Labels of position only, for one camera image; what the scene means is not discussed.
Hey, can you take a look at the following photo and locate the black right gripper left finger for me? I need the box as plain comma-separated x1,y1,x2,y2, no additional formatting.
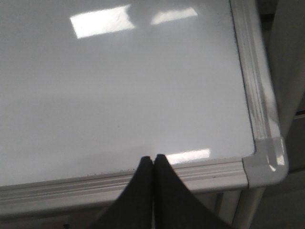
89,156,153,229

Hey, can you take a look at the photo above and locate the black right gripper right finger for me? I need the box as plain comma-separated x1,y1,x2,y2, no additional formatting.
154,155,231,229

